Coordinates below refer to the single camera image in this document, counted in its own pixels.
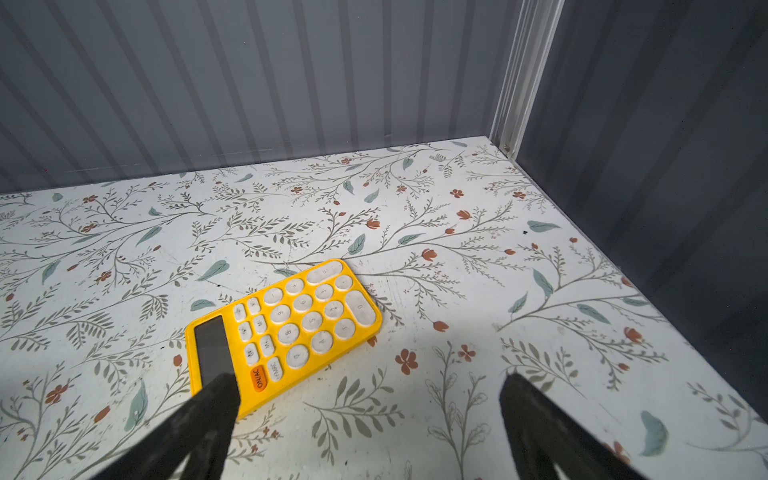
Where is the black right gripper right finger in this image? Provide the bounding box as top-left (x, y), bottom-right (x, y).
top-left (499, 373), bottom-right (643, 479)

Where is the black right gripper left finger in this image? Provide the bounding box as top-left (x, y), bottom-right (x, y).
top-left (95, 374), bottom-right (240, 479)

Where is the yellow calculator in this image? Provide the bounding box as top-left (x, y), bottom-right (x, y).
top-left (185, 259), bottom-right (383, 417)

